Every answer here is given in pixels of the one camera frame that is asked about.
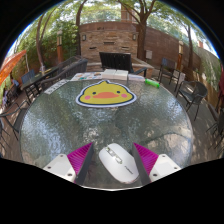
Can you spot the dark metal mesh chair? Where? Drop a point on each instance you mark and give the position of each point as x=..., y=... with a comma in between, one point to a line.
x=18, y=120
x=220, y=126
x=196, y=90

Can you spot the dark wicker chair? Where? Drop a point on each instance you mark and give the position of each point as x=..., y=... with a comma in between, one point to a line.
x=70, y=71
x=66, y=62

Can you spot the colourful sticker sheet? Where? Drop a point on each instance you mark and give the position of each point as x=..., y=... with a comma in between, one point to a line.
x=86, y=76

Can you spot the white computer mouse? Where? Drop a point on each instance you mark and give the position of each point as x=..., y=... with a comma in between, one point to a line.
x=118, y=163

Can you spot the blue patio chair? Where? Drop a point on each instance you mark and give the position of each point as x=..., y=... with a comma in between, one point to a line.
x=27, y=76

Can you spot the forked-trunk tree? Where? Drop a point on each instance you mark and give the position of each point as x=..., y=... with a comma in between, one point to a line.
x=141, y=36

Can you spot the wooden lamp post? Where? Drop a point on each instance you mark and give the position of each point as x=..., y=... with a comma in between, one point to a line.
x=180, y=55
x=59, y=50

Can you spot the red closed umbrella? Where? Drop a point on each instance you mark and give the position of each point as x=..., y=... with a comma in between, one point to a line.
x=222, y=86

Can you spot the green packet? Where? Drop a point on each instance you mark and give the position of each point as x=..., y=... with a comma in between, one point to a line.
x=152, y=83

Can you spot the round dark patio table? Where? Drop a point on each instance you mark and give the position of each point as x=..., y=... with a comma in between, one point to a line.
x=36, y=77

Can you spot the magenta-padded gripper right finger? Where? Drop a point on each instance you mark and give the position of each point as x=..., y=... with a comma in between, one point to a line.
x=165, y=165

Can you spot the thin leaning tree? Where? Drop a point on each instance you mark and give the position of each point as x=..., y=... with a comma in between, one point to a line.
x=39, y=46

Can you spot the yellow duck-shaped mouse pad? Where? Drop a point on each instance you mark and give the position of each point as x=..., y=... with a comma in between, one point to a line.
x=106, y=95

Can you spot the white flat box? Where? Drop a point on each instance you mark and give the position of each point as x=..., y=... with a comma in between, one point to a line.
x=108, y=74
x=121, y=75

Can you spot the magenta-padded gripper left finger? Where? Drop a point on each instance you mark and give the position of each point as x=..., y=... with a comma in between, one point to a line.
x=58, y=165

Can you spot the black wall lantern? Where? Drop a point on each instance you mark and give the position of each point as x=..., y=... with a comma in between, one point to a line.
x=134, y=37
x=84, y=37

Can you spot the black slatted patio chair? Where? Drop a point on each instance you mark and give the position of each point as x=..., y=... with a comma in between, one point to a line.
x=168, y=64

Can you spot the grey wall box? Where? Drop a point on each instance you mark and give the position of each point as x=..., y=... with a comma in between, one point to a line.
x=148, y=54

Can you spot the stone brick fountain wall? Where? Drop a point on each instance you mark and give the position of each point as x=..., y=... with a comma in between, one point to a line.
x=106, y=38

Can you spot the black wooden chair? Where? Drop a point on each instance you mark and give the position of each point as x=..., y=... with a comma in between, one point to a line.
x=115, y=61

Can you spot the white number label strip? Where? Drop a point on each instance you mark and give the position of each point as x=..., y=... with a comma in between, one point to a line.
x=56, y=86

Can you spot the orange patio umbrella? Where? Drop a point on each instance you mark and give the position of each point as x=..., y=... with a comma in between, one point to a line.
x=11, y=63

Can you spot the small white and blue box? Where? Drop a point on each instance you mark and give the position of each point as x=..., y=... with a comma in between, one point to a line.
x=136, y=78

